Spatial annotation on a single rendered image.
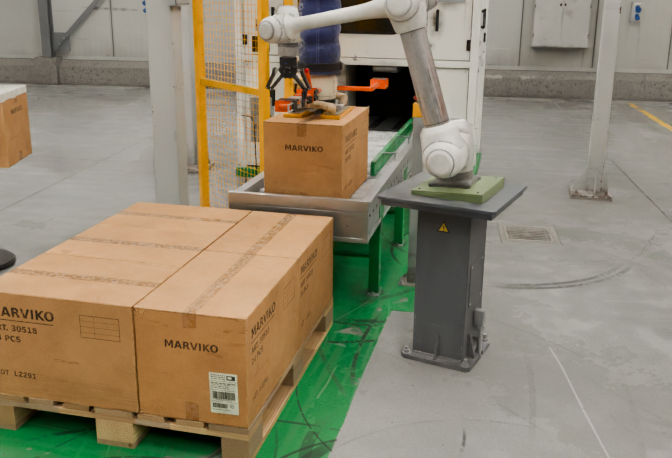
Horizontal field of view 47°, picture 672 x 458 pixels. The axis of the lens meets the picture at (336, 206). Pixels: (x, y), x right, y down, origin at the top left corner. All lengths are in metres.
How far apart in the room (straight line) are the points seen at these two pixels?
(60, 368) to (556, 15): 10.23
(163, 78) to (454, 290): 2.21
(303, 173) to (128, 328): 1.40
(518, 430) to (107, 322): 1.53
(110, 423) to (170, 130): 2.19
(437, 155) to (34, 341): 1.60
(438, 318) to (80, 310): 1.50
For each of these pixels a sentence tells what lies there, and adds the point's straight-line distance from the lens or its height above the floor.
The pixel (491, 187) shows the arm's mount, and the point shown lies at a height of 0.79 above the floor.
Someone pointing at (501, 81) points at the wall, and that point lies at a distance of 12.25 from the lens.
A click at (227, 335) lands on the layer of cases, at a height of 0.48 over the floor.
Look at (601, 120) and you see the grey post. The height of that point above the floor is 0.61.
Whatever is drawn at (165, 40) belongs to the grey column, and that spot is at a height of 1.28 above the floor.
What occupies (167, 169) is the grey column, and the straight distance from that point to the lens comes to 4.69.
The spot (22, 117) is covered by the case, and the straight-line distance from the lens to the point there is 4.72.
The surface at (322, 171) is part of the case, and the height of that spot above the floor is 0.72.
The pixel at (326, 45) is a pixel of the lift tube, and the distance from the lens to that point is 3.84.
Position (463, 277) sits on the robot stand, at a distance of 3.26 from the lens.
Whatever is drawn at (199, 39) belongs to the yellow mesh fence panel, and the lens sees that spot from 5.05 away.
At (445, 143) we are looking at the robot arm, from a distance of 2.95.
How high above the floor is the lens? 1.56
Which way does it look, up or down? 16 degrees down
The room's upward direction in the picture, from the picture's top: 1 degrees clockwise
